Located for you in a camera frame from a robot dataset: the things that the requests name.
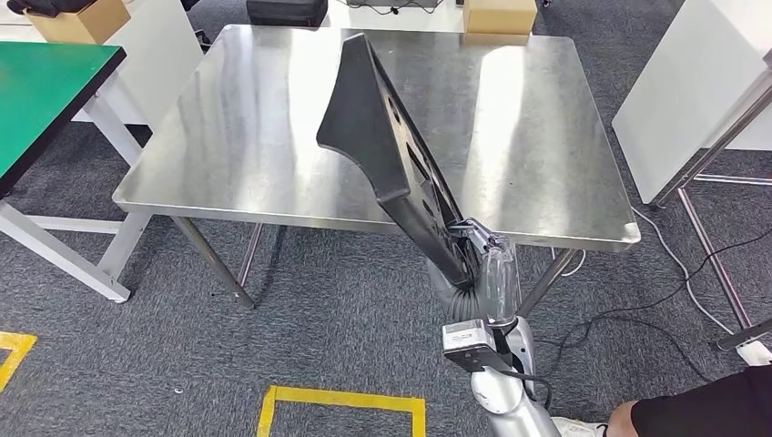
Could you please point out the person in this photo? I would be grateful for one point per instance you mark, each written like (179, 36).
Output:
(693, 410)

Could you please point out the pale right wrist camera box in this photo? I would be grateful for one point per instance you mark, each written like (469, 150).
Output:
(467, 347)

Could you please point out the yellow floor tape rectangle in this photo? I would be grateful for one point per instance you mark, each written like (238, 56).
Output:
(344, 398)
(15, 341)

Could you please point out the brown cardboard box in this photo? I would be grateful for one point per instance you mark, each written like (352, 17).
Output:
(84, 21)
(500, 15)

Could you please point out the green top white leg table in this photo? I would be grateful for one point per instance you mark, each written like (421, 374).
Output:
(42, 90)

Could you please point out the black bag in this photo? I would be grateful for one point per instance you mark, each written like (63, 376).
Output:
(48, 6)

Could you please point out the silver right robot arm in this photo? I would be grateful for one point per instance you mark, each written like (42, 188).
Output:
(506, 392)

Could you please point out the white power strip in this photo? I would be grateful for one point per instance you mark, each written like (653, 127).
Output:
(754, 353)

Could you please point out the stainless steel workbench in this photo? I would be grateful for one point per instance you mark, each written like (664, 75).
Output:
(241, 120)

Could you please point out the black plastic trim part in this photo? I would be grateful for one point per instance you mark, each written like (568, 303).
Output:
(362, 120)

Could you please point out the black hard case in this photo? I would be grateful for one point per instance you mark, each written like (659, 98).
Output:
(286, 12)

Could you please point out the stainless steel table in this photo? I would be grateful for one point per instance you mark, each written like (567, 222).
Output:
(715, 259)

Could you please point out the white desk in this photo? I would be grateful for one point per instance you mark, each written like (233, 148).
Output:
(392, 21)
(157, 60)
(687, 90)

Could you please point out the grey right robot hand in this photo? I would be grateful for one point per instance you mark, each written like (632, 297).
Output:
(500, 283)

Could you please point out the black office chair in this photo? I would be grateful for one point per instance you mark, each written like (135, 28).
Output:
(204, 41)

